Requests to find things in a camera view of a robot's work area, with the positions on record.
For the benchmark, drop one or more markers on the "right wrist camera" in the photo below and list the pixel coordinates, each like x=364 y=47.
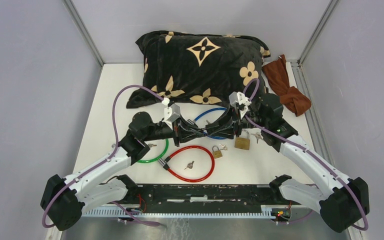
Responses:
x=240 y=102

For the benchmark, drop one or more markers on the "blue cable lock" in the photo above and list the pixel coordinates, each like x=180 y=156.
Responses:
x=205 y=113

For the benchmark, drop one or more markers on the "red lock keys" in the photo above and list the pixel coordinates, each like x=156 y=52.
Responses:
x=190 y=165

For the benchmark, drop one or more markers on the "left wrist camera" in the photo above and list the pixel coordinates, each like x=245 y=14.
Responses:
x=171 y=114

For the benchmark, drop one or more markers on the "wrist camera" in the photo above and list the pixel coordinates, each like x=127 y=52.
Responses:
x=240 y=102
x=171 y=114

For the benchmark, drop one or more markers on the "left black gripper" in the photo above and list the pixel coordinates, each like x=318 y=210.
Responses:
x=184 y=132

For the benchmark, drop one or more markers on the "brown cloth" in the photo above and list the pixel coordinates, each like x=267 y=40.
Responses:
x=278 y=79

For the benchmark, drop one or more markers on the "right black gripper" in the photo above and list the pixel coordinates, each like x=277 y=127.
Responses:
x=230 y=124

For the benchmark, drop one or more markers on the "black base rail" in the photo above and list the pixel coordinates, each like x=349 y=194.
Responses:
x=203 y=198

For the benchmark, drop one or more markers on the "black floral pillow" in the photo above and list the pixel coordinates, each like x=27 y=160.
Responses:
x=201 y=69

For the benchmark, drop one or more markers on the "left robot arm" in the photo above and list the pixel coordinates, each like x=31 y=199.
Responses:
x=65 y=199

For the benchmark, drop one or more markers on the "large brass padlock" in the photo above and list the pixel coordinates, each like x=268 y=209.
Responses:
x=243 y=141

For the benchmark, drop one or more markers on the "small brass padlock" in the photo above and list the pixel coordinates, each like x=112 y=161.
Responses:
x=216 y=152

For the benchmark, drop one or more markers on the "small padlock keys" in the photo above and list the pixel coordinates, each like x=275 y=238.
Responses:
x=223 y=147

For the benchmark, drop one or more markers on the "green cable lock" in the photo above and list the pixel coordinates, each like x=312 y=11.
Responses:
x=157 y=152

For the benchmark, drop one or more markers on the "large padlock keys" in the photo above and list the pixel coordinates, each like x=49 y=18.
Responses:
x=257 y=136

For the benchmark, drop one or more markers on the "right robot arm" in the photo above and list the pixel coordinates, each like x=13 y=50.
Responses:
x=341 y=201

